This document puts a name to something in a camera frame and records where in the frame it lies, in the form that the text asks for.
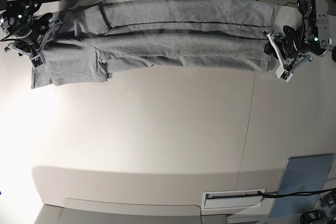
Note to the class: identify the blue-grey board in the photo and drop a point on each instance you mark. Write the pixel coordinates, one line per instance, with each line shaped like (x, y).
(303, 173)

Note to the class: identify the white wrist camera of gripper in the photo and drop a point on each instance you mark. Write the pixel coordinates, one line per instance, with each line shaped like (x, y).
(284, 74)
(37, 61)

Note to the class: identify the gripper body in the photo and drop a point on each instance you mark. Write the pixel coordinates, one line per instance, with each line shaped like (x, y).
(288, 42)
(29, 32)

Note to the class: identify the grey T-shirt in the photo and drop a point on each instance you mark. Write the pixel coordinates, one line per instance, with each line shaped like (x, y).
(94, 42)

